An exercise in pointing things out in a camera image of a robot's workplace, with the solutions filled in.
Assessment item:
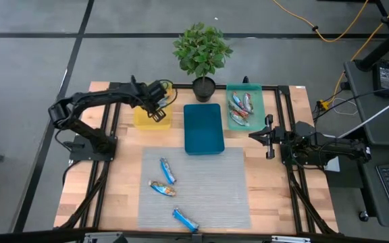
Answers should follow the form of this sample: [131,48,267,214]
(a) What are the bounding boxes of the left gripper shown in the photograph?
[139,88,173,124]

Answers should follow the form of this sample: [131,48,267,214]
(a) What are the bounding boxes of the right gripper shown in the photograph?
[249,114,292,160]

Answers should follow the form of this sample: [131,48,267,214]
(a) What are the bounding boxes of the red green granola bar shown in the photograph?
[228,100,249,119]
[242,92,255,115]
[231,90,245,109]
[230,110,251,128]

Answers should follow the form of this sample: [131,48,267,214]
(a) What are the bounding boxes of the blue white granola bar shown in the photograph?
[159,157,177,186]

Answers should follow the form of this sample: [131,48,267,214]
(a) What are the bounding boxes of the blue orange granola bar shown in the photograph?
[147,180,178,198]

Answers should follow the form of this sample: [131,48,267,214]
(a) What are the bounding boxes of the bright blue granola bar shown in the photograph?
[172,207,200,234]

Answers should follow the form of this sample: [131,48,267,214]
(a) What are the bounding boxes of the yellow translucent plastic bin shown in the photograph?
[132,81,174,132]

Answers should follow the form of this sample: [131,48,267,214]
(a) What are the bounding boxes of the teal translucent plastic bin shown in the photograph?
[226,83,266,132]

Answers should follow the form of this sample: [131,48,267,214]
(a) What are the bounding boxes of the blue plastic bin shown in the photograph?
[183,103,226,156]

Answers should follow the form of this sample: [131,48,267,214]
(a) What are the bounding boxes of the potted green plant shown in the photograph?
[172,22,234,103]

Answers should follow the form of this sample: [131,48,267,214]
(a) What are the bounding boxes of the grey woven mat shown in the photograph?
[137,146,252,230]

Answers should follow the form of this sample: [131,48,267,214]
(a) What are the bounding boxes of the black slanted beam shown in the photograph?
[336,90,389,141]

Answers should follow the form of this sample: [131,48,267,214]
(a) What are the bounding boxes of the dark grey side table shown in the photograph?
[355,143,389,229]
[343,59,389,146]

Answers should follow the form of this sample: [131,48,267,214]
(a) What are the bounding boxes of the black power adapter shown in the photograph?
[372,61,389,99]

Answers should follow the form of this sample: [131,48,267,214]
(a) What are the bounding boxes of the black stand leg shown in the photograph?
[354,20,389,72]

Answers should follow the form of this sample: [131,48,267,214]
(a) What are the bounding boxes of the black crossbar with silver brackets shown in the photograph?
[0,227,389,243]

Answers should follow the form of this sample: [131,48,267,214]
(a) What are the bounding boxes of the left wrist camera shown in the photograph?
[147,82,167,99]

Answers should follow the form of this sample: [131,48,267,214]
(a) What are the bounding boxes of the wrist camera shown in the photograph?
[147,82,167,99]
[274,127,286,144]

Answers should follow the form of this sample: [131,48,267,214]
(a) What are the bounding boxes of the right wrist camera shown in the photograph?
[274,127,286,144]

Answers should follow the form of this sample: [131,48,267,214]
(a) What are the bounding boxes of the black aluminium table frame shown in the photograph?
[57,74,339,237]

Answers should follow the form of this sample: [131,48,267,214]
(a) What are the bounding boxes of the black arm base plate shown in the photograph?
[68,134,118,162]
[280,140,327,169]

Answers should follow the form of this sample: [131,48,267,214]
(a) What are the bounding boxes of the yellow extension cable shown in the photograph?
[271,0,370,44]
[319,0,389,111]

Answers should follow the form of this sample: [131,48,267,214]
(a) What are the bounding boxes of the white cable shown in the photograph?
[332,97,360,116]

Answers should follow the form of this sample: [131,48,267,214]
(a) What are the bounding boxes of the black cable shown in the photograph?
[312,83,389,122]

